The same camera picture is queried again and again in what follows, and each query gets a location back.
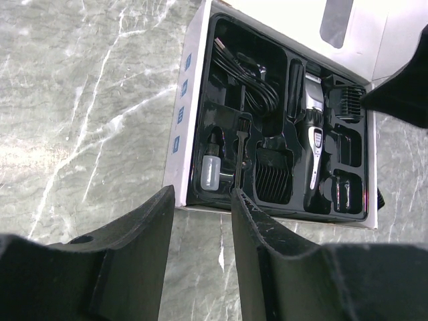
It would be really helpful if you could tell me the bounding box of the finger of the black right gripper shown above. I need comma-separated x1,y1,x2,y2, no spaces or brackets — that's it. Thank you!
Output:
360,27,427,129

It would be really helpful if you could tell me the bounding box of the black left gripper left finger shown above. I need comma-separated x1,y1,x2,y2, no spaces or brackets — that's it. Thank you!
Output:
1,186,175,320

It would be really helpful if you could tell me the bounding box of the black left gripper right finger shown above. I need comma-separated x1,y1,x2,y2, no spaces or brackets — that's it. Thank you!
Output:
231,189,427,320

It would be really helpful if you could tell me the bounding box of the black comb guard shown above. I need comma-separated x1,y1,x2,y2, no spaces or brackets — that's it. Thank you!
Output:
255,148,290,205
329,82,366,123

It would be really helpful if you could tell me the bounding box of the silver hair clipper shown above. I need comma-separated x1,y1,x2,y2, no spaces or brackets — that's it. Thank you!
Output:
300,73,324,211

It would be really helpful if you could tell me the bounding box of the white hair clipper box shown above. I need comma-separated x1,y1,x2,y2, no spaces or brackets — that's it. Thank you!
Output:
163,1,427,229

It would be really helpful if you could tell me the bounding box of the black comb guard in box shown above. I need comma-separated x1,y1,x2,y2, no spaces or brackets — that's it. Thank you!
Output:
255,148,290,205

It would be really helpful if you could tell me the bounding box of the small oil bottle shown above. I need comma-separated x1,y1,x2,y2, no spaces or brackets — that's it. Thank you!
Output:
200,133,221,191

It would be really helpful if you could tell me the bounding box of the black cleaning brush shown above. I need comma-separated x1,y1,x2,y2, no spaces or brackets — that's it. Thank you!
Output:
231,118,251,191

